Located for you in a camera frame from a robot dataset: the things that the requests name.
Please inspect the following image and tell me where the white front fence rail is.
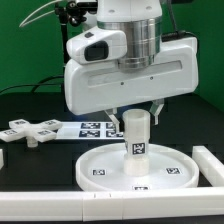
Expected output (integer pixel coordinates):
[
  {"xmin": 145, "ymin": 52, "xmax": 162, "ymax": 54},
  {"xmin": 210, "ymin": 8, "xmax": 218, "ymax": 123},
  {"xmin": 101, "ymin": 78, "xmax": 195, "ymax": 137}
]
[{"xmin": 0, "ymin": 187, "xmax": 224, "ymax": 221}]

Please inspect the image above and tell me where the white cable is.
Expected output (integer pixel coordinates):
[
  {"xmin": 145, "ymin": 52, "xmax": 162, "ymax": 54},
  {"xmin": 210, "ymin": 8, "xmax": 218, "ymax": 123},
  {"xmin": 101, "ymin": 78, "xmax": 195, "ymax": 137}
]
[{"xmin": 19, "ymin": 0, "xmax": 68, "ymax": 28}]

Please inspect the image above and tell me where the white right fence rail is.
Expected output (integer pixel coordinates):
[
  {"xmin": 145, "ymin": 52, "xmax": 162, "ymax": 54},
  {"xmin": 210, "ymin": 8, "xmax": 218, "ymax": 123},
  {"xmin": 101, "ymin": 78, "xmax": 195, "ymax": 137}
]
[{"xmin": 192, "ymin": 146, "xmax": 224, "ymax": 187}]

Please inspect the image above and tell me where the white cross-shaped table base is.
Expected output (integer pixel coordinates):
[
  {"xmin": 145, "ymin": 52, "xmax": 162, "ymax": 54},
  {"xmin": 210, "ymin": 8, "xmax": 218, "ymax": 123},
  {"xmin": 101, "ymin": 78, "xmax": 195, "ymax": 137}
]
[{"xmin": 0, "ymin": 119, "xmax": 62, "ymax": 148}]

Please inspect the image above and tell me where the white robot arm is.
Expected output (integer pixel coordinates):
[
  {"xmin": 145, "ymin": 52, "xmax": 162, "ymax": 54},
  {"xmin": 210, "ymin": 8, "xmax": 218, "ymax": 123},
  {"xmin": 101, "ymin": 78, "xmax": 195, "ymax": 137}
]
[{"xmin": 64, "ymin": 0, "xmax": 198, "ymax": 124}]

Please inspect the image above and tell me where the black camera stand pole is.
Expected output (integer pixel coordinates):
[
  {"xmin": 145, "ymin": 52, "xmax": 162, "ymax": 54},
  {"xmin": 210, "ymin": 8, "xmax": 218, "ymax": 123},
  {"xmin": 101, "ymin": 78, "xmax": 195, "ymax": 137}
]
[{"xmin": 54, "ymin": 2, "xmax": 78, "ymax": 94}]

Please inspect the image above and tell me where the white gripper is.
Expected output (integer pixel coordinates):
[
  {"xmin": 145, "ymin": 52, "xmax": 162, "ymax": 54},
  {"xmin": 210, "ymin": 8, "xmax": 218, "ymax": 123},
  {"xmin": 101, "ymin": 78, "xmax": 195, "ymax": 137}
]
[{"xmin": 64, "ymin": 37, "xmax": 199, "ymax": 133}]

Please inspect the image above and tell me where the white marker sheet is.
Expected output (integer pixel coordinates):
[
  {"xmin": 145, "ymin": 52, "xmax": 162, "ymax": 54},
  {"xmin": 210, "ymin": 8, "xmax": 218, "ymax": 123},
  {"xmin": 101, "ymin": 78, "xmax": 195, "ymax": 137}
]
[{"xmin": 57, "ymin": 122, "xmax": 123, "ymax": 140}]

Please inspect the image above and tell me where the black cable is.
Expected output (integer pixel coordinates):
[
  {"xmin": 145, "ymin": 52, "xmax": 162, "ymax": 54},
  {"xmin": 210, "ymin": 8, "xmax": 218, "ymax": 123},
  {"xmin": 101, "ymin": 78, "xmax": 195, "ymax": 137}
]
[{"xmin": 0, "ymin": 75, "xmax": 66, "ymax": 95}]

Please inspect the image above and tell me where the white fence rail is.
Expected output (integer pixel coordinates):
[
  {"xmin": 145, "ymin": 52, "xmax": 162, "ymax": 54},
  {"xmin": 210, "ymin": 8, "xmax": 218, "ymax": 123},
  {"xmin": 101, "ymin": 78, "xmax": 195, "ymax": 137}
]
[
  {"xmin": 192, "ymin": 146, "xmax": 224, "ymax": 187},
  {"xmin": 0, "ymin": 187, "xmax": 224, "ymax": 221}
]

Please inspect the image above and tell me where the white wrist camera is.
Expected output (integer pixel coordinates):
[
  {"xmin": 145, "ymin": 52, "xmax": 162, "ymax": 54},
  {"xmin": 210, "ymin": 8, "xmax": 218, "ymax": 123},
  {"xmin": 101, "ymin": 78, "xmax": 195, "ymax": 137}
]
[{"xmin": 66, "ymin": 26, "xmax": 127, "ymax": 64}]

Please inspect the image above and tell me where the white left fence block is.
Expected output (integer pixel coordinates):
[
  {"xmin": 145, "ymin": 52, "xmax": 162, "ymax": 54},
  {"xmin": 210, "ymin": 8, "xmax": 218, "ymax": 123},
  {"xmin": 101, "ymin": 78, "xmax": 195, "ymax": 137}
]
[{"xmin": 0, "ymin": 149, "xmax": 4, "ymax": 170}]

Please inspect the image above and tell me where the white round table top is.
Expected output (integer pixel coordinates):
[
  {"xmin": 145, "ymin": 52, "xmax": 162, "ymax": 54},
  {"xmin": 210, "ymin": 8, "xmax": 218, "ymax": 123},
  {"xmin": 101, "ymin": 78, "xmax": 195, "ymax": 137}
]
[{"xmin": 76, "ymin": 143, "xmax": 199, "ymax": 191}]

